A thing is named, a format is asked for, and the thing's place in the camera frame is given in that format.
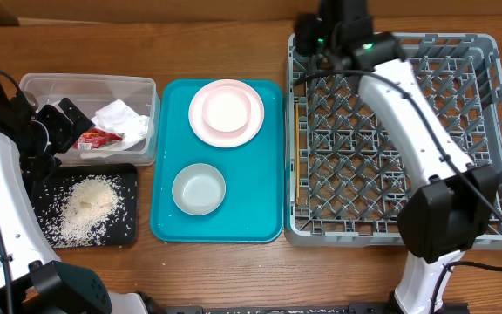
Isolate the black tray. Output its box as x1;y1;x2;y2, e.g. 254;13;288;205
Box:
24;163;139;249

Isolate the wooden chopstick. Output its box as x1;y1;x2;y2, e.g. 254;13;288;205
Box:
294;103;301;206

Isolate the grey bowl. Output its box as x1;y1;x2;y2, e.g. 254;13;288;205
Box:
172;163;227;216

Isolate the pink bowl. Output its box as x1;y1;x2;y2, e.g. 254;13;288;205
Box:
202;85;251;133

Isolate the clear plastic bin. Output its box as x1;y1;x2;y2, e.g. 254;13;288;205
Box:
20;73;160;167

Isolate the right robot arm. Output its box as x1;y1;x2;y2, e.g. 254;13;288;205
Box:
294;13;499;313

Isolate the pink plate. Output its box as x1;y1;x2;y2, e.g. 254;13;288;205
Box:
188;79;265;148

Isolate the teal serving tray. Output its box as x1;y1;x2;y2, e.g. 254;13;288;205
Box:
150;79;285;242

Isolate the red snack wrapper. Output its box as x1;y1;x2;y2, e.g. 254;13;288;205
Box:
73;128;124;150

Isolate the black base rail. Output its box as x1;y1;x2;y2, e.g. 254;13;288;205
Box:
147;297;400;314

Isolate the grey dishwasher rack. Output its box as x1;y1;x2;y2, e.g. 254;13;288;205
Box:
285;33;502;249

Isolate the white napkin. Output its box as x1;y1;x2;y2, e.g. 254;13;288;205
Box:
79;99;153;165

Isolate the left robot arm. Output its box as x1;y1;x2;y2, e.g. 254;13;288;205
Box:
0;71;163;313

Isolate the white rice pile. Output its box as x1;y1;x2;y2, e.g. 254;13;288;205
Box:
32;174;131;249

